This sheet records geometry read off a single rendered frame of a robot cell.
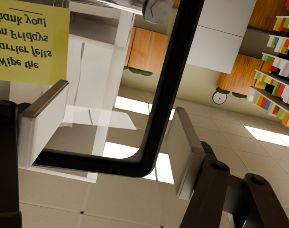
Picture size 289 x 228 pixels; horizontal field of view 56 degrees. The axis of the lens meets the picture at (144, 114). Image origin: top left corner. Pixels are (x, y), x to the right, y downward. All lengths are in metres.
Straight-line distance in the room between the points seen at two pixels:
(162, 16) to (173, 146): 0.13
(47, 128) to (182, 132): 0.08
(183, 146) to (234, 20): 4.94
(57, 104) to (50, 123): 0.01
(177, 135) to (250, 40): 5.78
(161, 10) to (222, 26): 4.77
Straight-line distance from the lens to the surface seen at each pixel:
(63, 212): 2.18
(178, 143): 0.17
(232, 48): 5.12
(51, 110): 0.17
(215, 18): 4.99
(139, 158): 0.33
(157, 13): 0.26
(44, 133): 0.16
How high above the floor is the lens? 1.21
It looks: 19 degrees up
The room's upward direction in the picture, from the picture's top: 165 degrees counter-clockwise
